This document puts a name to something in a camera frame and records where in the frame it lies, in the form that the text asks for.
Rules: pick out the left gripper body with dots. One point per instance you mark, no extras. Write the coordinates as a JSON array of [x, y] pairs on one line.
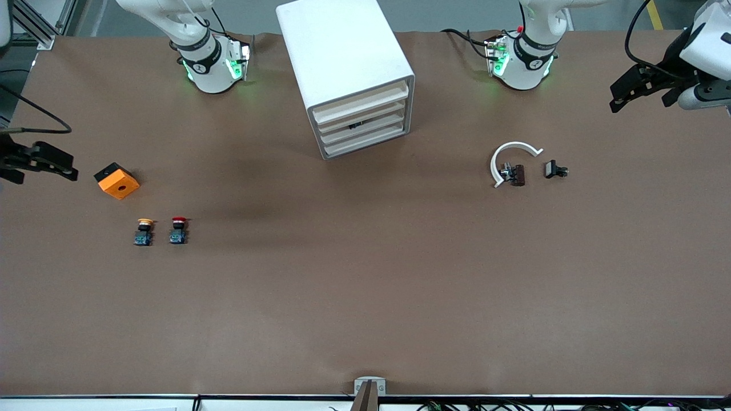
[[670, 68]]

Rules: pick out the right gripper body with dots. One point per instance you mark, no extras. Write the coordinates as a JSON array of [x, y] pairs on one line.
[[10, 157]]

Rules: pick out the red mushroom push button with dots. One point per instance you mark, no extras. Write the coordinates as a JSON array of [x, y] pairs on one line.
[[179, 234]]

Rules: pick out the white plastic drawer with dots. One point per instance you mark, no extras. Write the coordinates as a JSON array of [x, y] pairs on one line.
[[377, 137], [382, 122], [360, 101], [377, 109]]

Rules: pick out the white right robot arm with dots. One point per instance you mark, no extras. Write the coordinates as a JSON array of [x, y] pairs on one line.
[[211, 77]]

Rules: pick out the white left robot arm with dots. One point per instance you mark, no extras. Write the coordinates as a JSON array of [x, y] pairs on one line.
[[522, 71]]

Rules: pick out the yellow mushroom push button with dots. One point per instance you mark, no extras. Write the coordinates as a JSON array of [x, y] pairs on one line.
[[144, 234]]

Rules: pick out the black square push button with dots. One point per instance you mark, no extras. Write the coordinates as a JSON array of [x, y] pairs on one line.
[[551, 169]]

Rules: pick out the white plastic drawer cabinet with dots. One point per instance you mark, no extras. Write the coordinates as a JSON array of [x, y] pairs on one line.
[[337, 51]]

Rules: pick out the orange box with hole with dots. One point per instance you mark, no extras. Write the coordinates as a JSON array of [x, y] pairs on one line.
[[120, 185]]

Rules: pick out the white curved pipe clamp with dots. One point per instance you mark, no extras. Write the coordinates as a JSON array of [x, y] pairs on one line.
[[513, 144]]

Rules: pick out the brown cylinder with chrome fitting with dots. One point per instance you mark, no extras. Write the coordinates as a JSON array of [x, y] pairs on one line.
[[518, 175]]

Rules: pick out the grey metal bracket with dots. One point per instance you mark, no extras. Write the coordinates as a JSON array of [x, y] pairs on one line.
[[360, 383]]

